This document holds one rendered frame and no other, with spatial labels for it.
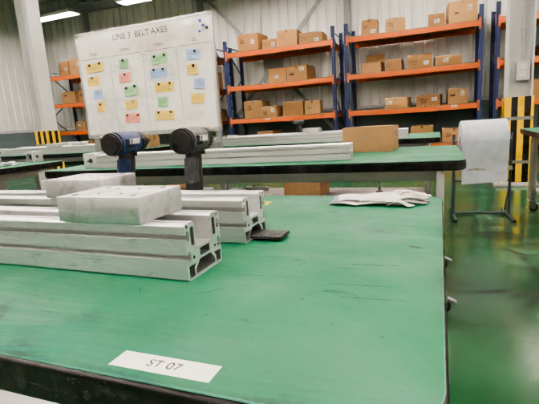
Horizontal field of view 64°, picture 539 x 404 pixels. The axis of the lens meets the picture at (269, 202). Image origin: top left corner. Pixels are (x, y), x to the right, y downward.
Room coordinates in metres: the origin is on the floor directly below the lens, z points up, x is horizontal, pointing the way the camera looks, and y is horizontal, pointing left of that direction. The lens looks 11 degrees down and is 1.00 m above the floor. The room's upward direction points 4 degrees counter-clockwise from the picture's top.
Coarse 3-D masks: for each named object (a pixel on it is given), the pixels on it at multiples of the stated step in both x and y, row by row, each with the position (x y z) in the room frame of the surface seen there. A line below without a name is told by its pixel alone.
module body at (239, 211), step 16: (0, 192) 1.11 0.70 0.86; (16, 192) 1.09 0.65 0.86; (32, 192) 1.07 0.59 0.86; (192, 192) 0.89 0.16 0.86; (208, 192) 0.87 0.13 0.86; (224, 192) 0.86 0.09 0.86; (240, 192) 0.85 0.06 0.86; (256, 192) 0.83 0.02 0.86; (192, 208) 0.81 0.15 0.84; (208, 208) 0.80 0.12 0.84; (224, 208) 0.79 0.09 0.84; (240, 208) 0.78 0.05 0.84; (256, 208) 0.83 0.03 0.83; (224, 224) 0.79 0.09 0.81; (240, 224) 0.78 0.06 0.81; (256, 224) 0.83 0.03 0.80; (224, 240) 0.78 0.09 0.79; (240, 240) 0.77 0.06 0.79
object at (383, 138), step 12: (348, 132) 2.63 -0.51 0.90; (360, 132) 2.60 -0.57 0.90; (372, 132) 2.57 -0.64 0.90; (384, 132) 2.53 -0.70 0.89; (396, 132) 2.62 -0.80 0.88; (156, 144) 5.50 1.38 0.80; (360, 144) 2.60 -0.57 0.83; (372, 144) 2.56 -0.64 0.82; (384, 144) 2.53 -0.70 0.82; (396, 144) 2.63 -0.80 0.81; (288, 192) 4.41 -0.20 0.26; (300, 192) 4.35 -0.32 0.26; (312, 192) 4.29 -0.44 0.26; (324, 192) 4.37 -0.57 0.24
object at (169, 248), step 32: (0, 224) 0.73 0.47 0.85; (32, 224) 0.70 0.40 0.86; (64, 224) 0.67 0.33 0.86; (96, 224) 0.65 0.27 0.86; (128, 224) 0.62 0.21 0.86; (160, 224) 0.60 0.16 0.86; (192, 224) 0.61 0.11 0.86; (0, 256) 0.74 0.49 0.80; (32, 256) 0.71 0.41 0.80; (64, 256) 0.68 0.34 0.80; (96, 256) 0.65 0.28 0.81; (128, 256) 0.63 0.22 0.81; (160, 256) 0.62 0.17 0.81; (192, 256) 0.60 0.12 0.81
